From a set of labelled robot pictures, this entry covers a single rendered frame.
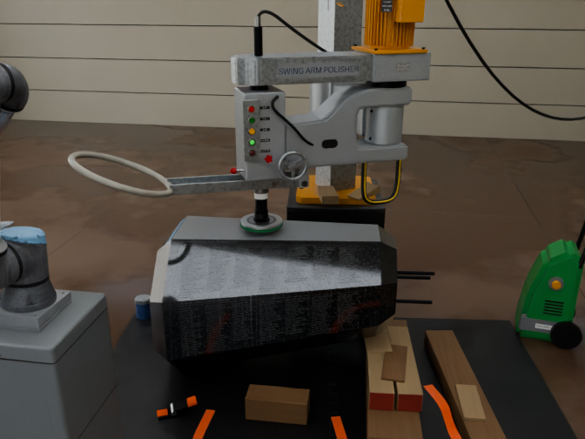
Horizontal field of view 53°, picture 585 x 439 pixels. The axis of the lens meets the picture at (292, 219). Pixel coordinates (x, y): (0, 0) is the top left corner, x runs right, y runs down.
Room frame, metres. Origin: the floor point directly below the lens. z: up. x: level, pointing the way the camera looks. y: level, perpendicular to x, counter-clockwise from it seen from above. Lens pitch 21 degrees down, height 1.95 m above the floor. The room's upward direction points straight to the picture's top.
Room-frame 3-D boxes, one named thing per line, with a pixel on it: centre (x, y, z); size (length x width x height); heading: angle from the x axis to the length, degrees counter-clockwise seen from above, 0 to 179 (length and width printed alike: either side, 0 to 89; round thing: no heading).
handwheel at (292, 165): (2.73, 0.01, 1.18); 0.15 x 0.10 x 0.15; 107
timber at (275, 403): (2.35, 0.07, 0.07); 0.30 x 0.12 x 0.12; 82
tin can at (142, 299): (3.29, 0.95, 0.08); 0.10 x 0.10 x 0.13
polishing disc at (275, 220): (2.81, 0.16, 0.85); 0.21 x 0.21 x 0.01
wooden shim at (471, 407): (2.31, -0.85, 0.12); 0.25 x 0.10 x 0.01; 174
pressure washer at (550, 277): (3.13, -1.56, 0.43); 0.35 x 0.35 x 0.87; 72
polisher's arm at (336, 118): (2.91, -0.22, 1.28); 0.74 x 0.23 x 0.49; 107
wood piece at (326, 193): (3.38, -0.21, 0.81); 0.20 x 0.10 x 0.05; 5
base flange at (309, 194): (3.62, -0.28, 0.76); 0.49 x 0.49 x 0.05; 87
